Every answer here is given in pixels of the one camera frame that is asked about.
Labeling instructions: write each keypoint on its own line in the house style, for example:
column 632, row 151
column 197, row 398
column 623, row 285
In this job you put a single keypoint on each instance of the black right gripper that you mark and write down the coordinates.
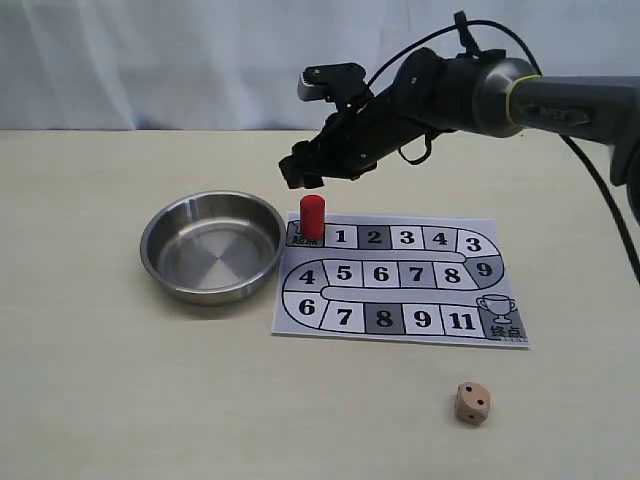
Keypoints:
column 429, row 96

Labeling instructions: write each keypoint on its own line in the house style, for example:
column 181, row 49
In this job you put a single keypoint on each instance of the red cylinder game piece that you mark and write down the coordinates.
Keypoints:
column 312, row 216

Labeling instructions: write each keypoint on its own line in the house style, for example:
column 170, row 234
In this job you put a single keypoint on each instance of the wooden die with black pips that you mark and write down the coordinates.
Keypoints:
column 472, row 403

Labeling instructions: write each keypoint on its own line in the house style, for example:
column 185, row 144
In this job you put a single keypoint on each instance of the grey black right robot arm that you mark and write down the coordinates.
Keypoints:
column 490, row 95

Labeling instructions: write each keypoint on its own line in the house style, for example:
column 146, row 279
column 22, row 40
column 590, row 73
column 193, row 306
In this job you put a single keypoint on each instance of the round stainless steel bowl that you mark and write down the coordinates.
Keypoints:
column 213, row 248

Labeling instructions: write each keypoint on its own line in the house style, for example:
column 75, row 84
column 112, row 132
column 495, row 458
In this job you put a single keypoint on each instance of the paper number game board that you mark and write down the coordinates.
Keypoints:
column 399, row 279

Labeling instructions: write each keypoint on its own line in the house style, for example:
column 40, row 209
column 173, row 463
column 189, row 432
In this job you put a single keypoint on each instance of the white curtain backdrop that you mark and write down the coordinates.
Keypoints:
column 207, row 65

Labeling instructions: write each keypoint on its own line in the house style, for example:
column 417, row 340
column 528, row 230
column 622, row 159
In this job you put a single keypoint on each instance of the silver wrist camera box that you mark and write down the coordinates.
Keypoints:
column 341, row 84

